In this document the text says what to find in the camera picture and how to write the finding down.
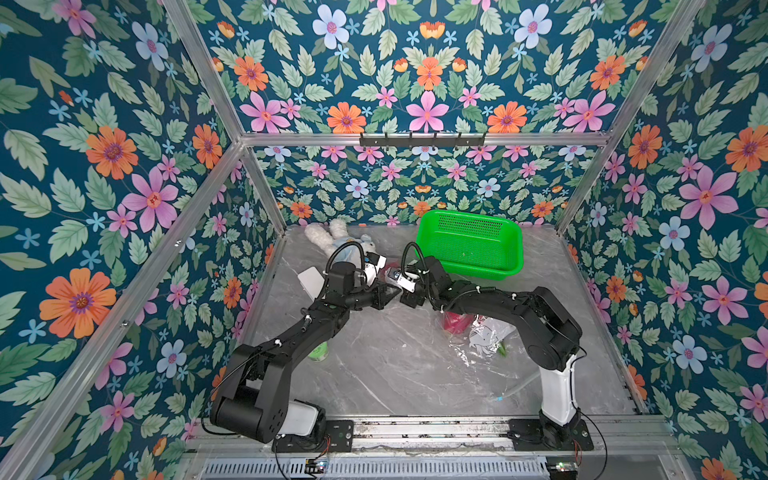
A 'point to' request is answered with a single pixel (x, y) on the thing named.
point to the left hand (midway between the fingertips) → (404, 289)
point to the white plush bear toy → (327, 238)
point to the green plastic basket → (472, 245)
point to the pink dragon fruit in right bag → (457, 323)
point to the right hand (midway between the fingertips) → (414, 272)
